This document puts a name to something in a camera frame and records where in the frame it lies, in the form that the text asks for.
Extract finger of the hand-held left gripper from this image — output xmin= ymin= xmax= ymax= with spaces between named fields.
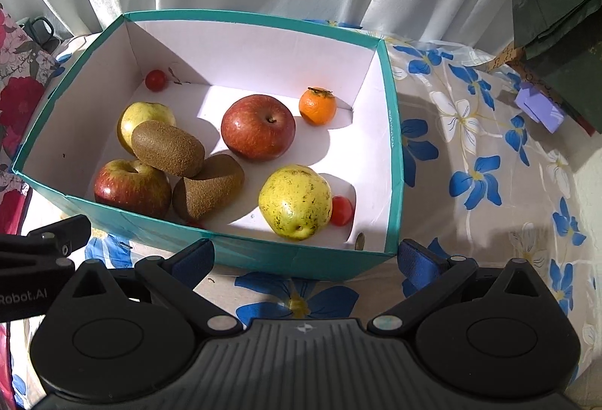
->
xmin=0 ymin=215 xmax=92 ymax=272

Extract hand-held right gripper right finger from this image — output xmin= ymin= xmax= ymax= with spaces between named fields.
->
xmin=367 ymin=238 xmax=551 ymax=336

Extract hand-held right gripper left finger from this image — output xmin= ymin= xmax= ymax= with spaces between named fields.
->
xmin=63 ymin=238 xmax=244 ymax=338

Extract brown kiwi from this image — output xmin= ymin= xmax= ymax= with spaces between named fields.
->
xmin=172 ymin=153 xmax=246 ymax=223
xmin=131 ymin=120 xmax=206 ymax=178

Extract red and green apple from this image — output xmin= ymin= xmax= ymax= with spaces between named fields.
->
xmin=93 ymin=158 xmax=172 ymax=219

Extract red cherry tomato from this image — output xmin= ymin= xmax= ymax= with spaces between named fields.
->
xmin=144 ymin=69 xmax=167 ymax=91
xmin=329 ymin=195 xmax=355 ymax=226

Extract teal cardboard box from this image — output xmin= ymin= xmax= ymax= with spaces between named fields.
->
xmin=12 ymin=9 xmax=404 ymax=283

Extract speckled yellow pear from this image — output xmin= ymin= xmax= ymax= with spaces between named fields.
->
xmin=258 ymin=164 xmax=333 ymax=241

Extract yellow-green apple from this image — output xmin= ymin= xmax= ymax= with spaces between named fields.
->
xmin=117 ymin=102 xmax=177 ymax=155

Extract dark red apple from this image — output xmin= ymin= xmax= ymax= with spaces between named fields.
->
xmin=221 ymin=94 xmax=297 ymax=161

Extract small orange persimmon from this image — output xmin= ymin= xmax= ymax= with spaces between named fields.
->
xmin=299 ymin=87 xmax=338 ymax=126

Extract blue floral tablecloth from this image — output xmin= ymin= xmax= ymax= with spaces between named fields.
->
xmin=9 ymin=17 xmax=602 ymax=410

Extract red floral bag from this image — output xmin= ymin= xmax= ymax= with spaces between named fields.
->
xmin=0 ymin=3 xmax=64 ymax=237

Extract purple folded paper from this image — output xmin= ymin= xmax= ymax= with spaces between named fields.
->
xmin=515 ymin=81 xmax=566 ymax=133

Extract brown patterned cardboard piece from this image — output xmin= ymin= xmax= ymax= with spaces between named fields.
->
xmin=486 ymin=41 xmax=532 ymax=73

